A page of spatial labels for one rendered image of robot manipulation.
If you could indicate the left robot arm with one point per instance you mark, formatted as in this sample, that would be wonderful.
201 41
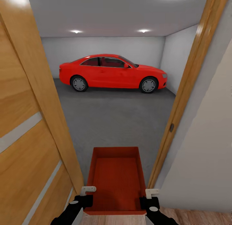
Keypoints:
74 211

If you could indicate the car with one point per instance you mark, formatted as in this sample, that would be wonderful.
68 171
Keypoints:
111 71

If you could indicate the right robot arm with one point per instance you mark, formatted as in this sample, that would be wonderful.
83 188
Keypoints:
151 205

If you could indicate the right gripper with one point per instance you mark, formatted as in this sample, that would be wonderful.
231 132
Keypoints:
144 202

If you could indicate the storage box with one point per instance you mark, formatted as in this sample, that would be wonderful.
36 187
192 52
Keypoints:
117 174

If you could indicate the door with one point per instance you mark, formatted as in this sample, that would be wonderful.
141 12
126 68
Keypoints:
39 170

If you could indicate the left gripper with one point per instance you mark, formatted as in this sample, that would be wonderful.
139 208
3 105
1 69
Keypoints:
88 199

